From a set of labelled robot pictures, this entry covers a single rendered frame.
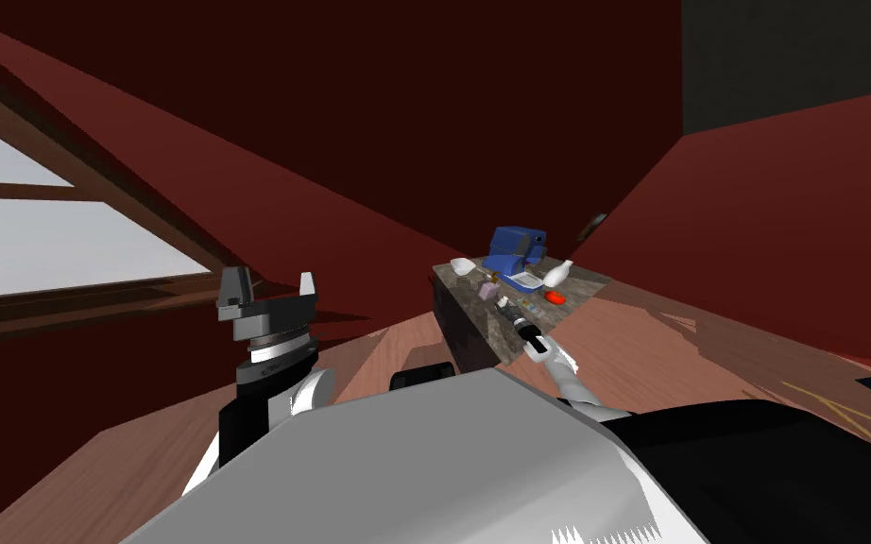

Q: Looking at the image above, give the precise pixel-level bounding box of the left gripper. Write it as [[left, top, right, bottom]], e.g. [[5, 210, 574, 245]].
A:
[[215, 265, 320, 344]]

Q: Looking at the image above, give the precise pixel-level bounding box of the dark grey marble table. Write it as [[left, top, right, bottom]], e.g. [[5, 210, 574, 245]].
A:
[[431, 256, 612, 376]]

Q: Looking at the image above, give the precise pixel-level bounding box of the blue coffee machine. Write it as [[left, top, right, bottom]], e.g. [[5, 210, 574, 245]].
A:
[[482, 226, 551, 296]]

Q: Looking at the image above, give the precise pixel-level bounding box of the white bottle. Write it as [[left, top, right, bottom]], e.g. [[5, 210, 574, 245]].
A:
[[541, 259, 575, 289]]

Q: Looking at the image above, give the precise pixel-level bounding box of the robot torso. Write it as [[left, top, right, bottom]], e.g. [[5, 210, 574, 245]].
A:
[[119, 362, 683, 544]]

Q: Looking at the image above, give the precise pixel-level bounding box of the window with brown frame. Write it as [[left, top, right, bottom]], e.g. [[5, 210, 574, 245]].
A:
[[0, 105, 214, 303]]

